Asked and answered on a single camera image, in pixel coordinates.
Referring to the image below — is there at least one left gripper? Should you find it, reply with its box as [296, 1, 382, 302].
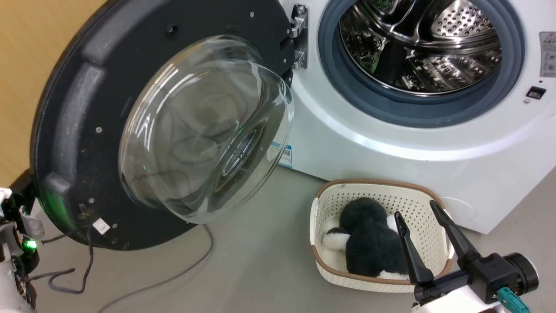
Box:
[0, 188, 45, 279]

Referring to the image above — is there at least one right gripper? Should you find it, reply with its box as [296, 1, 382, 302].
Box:
[394, 200, 539, 313]

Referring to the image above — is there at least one white front-load washing machine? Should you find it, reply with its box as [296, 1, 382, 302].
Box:
[278, 0, 556, 235]

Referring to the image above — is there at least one dark grey round washer door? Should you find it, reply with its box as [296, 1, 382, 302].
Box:
[30, 0, 296, 251]

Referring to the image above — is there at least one grey rubber door gasket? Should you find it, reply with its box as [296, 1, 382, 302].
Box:
[318, 0, 525, 129]

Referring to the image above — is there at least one metal door hinge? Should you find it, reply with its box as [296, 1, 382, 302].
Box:
[290, 4, 309, 70]

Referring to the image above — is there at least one white perforated laundry basket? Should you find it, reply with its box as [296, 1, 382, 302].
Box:
[309, 178, 455, 293]

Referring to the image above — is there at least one black and white plush toy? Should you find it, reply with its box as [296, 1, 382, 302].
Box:
[322, 197, 411, 280]

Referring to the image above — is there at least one blue white product sticker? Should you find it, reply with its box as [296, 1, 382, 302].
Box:
[278, 143, 293, 168]

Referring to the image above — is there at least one perforated steel washer drum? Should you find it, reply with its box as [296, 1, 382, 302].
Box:
[339, 0, 503, 96]

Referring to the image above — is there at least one grey warning label sticker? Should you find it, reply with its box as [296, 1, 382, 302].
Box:
[539, 31, 556, 78]

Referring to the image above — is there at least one thin dark floor cable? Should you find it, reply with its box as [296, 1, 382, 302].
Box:
[28, 226, 95, 294]

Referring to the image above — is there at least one teal cable connector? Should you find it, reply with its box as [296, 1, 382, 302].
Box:
[497, 287, 531, 313]

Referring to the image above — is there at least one long grey floor cable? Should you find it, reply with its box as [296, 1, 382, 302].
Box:
[98, 223, 215, 313]

